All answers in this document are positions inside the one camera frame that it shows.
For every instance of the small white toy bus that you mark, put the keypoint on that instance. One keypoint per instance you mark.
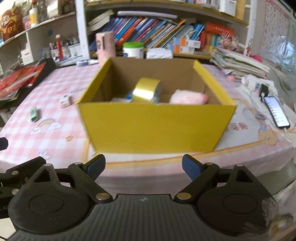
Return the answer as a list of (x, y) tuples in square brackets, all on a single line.
[(65, 100)]

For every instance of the pink plush toy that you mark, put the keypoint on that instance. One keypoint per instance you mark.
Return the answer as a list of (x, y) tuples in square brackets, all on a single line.
[(188, 97)]

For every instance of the white jar green lid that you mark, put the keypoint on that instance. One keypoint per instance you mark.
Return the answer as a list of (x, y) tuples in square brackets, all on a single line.
[(133, 49)]

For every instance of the white quilted purse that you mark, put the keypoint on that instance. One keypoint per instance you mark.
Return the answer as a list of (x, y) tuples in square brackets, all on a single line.
[(159, 53)]

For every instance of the wooden bookshelf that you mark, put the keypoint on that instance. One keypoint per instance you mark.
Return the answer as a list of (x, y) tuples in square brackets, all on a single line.
[(92, 11)]

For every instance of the row of colourful books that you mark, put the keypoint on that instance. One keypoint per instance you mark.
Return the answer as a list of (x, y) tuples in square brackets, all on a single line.
[(181, 37)]

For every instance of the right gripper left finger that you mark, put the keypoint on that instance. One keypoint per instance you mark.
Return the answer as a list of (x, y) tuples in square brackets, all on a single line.
[(84, 176)]

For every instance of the small spray bottle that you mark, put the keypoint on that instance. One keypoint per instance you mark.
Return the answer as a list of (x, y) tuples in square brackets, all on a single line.
[(83, 63)]

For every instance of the yellow tape roll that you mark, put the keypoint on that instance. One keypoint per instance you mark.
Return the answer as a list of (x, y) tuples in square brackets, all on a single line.
[(147, 90)]

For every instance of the white USB wall charger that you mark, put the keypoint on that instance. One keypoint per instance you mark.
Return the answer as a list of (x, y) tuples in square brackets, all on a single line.
[(122, 100)]

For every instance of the pink cylindrical humidifier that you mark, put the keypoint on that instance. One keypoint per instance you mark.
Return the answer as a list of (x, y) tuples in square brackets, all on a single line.
[(105, 46)]

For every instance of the red packets in plastic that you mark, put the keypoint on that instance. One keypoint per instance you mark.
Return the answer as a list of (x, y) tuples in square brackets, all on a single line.
[(20, 79)]

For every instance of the stack of paper booklets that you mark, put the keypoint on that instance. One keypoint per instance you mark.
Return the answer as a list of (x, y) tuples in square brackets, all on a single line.
[(238, 65)]

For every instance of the black Yamaha keyboard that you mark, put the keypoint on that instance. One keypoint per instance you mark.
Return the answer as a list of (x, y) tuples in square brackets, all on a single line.
[(49, 67)]

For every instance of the green rectangular eraser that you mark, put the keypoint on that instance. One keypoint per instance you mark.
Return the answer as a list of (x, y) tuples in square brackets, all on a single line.
[(34, 114)]

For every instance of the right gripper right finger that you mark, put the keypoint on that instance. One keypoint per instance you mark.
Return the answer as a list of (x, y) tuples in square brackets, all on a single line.
[(203, 178)]

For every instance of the yellow cardboard box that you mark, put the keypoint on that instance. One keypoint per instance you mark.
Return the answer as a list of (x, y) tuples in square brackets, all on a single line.
[(150, 128)]

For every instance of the white desktop shelf unit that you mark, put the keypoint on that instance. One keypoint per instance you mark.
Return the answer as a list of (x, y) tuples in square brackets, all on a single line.
[(36, 38)]

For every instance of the black smartphone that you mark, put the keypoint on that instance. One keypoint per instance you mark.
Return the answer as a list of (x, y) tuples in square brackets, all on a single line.
[(277, 112)]

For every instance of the white power strip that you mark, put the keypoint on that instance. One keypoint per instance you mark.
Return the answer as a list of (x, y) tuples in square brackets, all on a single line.
[(262, 87)]

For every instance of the white pen holder cup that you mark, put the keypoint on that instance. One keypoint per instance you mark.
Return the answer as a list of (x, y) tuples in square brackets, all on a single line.
[(75, 50)]

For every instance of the pink checkered tablecloth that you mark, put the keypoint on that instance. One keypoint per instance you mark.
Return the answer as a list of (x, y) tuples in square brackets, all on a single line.
[(60, 137)]

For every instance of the blue white pencil sharpener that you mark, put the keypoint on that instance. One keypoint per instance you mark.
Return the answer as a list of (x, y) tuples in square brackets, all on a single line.
[(129, 95)]

